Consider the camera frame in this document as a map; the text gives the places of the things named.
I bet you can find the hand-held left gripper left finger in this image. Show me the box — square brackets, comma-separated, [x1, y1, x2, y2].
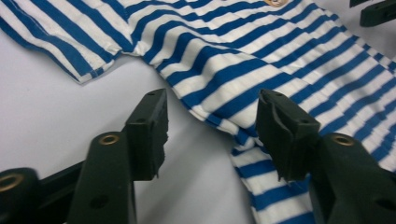
[65, 88, 169, 224]

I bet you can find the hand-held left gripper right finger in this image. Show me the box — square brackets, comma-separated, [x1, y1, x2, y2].
[256, 89, 396, 224]

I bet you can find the blue white striped baby romper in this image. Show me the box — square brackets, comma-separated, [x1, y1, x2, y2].
[0, 0, 396, 224]

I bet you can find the blue white striped shirt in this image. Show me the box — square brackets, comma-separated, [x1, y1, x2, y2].
[0, 0, 396, 224]

